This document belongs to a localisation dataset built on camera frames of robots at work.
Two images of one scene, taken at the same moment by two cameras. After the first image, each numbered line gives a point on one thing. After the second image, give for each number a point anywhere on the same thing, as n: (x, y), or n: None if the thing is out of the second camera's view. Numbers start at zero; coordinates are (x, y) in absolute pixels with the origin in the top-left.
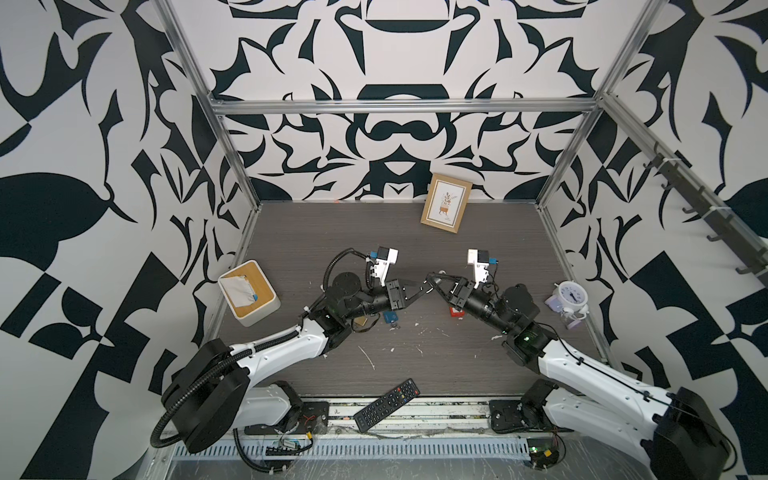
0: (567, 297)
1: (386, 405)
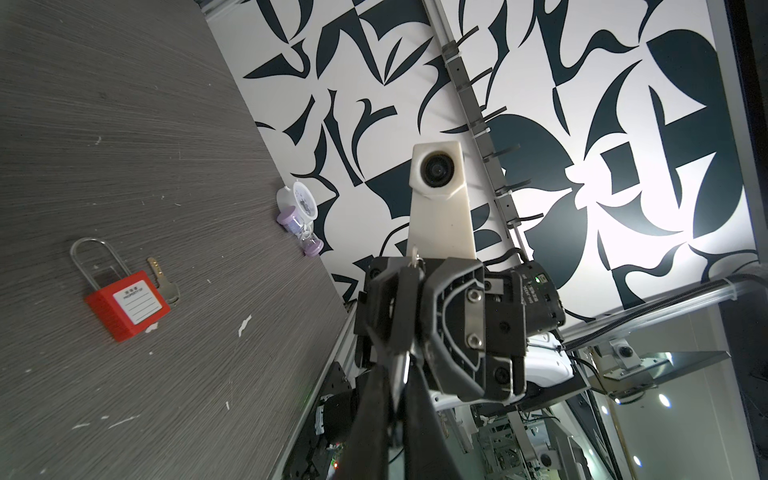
0: (298, 211)
1: None
